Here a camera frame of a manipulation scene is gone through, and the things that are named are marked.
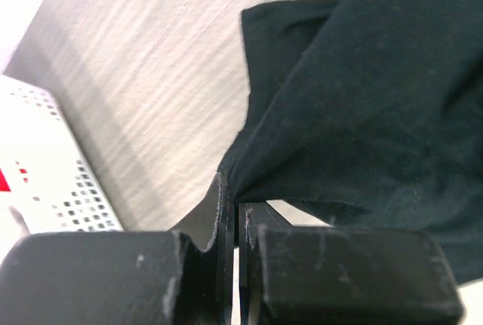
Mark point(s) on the white plastic laundry basket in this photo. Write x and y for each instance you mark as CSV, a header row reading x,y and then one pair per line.
x,y
63,193

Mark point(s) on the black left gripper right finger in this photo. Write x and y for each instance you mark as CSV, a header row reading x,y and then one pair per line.
x,y
325,275

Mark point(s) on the white and red garment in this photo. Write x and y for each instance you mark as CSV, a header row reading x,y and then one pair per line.
x,y
14,176

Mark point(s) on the black t shirt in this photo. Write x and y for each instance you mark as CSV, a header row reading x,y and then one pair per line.
x,y
367,113

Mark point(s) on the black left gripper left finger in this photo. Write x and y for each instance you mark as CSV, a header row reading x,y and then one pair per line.
x,y
180,276

